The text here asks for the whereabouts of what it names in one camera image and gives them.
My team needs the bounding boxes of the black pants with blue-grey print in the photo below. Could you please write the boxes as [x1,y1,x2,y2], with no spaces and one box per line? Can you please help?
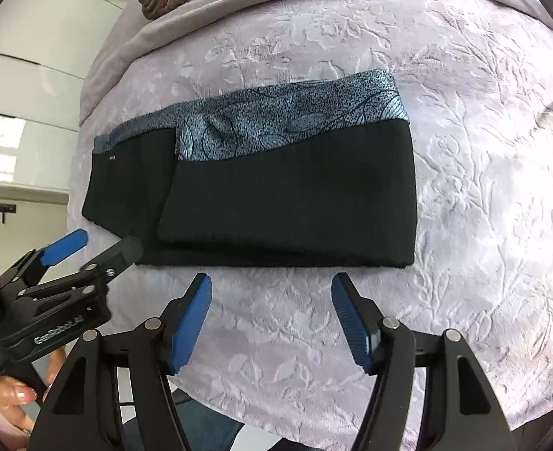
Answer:
[82,70,418,269]

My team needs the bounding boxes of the person's left hand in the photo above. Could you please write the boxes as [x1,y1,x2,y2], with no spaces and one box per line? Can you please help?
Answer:
[0,347,67,435]

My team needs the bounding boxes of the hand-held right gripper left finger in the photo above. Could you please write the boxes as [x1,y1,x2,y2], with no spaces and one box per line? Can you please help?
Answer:
[29,272,214,451]

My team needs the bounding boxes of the person's jeans leg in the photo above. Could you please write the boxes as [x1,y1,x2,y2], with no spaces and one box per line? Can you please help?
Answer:
[171,392,287,451]

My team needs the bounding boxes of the white glossy wardrobe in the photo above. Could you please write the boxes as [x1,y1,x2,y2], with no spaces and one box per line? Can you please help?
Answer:
[0,0,131,184]

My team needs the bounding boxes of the white door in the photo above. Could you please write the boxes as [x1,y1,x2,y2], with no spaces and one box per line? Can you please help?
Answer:
[0,183,73,273]

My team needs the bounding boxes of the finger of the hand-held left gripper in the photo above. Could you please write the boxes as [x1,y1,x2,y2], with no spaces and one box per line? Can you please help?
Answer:
[16,236,144,311]
[0,229,88,292]

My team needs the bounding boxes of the lilac embossed bedspread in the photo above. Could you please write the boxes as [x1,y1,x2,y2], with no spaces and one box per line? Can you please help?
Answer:
[65,0,553,433]

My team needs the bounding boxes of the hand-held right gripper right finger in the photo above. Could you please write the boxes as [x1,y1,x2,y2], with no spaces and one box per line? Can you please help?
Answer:
[330,272,514,451]

